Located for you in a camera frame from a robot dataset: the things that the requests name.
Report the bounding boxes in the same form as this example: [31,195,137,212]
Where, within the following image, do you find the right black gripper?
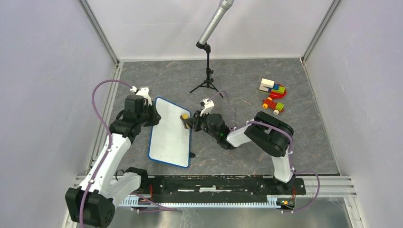
[184,109,219,141]

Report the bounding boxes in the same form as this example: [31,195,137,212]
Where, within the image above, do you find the yellow bone-shaped eraser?
[180,114,190,129]

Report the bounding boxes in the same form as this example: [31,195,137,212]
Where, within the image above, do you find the blue framed whiteboard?
[148,97,192,168]

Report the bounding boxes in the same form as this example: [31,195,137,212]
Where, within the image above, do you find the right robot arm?
[180,111,295,194]

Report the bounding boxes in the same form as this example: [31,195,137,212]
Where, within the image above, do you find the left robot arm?
[65,95,161,228]

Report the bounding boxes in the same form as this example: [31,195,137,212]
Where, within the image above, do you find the black tripod mic stand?
[189,41,218,94]

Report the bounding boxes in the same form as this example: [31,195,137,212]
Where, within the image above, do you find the red toy block car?
[262,97,285,115]

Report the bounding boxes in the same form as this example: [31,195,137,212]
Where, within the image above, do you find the colourful toy block stack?
[259,78,287,99]

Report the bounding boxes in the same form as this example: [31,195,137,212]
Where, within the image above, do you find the silver microphone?
[196,0,234,49]

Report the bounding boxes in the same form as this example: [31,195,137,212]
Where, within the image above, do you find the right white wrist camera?
[200,98,215,116]

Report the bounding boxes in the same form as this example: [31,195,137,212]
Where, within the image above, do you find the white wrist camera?
[200,98,215,116]
[130,86,153,105]

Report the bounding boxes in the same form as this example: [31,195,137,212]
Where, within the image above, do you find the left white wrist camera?
[130,86,153,105]

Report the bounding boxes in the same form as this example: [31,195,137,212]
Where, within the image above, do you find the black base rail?
[136,175,307,203]

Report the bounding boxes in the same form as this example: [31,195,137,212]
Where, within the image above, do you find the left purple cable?
[78,79,180,228]

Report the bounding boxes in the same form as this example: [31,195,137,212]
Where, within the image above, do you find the white cable duct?
[118,195,295,209]

